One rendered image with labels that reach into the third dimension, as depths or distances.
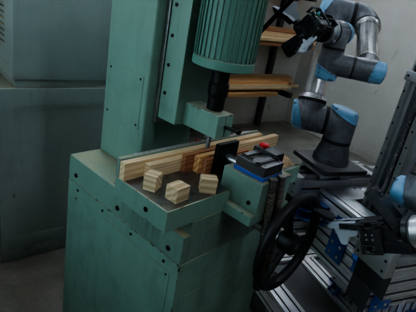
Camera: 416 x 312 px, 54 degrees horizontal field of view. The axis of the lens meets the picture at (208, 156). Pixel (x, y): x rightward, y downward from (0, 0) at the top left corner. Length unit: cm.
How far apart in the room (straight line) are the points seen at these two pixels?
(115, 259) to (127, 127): 42
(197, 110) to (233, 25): 27
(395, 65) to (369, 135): 76
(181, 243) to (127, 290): 34
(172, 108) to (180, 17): 26
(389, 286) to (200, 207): 68
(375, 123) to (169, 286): 371
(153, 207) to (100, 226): 41
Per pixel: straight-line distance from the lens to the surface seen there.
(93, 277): 152
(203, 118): 118
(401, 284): 146
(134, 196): 104
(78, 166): 141
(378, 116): 458
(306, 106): 168
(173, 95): 121
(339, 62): 142
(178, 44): 119
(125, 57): 132
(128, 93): 131
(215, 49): 108
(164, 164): 111
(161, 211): 97
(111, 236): 133
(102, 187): 131
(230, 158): 117
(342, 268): 169
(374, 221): 106
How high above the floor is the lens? 139
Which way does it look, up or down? 22 degrees down
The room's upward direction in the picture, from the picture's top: 11 degrees clockwise
